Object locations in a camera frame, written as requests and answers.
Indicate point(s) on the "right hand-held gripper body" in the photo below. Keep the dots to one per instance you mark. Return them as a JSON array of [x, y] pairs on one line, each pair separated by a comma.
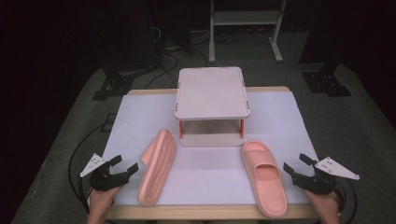
[[317, 182]]

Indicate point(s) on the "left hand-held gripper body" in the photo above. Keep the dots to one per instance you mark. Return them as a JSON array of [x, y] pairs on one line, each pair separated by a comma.
[[104, 180]]

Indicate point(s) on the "pink rubber slipper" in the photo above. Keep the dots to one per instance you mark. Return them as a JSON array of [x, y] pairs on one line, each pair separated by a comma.
[[157, 168], [264, 177]]

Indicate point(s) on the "white two-tier shoe rack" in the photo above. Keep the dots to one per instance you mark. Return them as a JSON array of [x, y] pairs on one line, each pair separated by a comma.
[[211, 93]]

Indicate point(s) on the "person's left hand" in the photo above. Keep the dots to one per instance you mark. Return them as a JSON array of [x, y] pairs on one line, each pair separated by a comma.
[[99, 205]]

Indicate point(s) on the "person's right hand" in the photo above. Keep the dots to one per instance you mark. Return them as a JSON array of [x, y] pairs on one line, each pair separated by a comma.
[[325, 207]]

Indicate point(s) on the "white table mat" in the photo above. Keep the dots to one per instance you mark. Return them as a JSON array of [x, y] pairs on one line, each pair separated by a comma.
[[205, 174]]

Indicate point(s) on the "black stand base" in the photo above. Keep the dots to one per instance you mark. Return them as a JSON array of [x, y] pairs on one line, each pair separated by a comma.
[[325, 82], [113, 85]]

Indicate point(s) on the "wooden table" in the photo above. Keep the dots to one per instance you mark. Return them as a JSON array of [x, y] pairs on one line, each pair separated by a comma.
[[202, 212]]

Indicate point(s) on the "white metal stand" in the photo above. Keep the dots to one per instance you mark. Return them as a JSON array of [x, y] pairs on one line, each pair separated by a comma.
[[246, 17]]

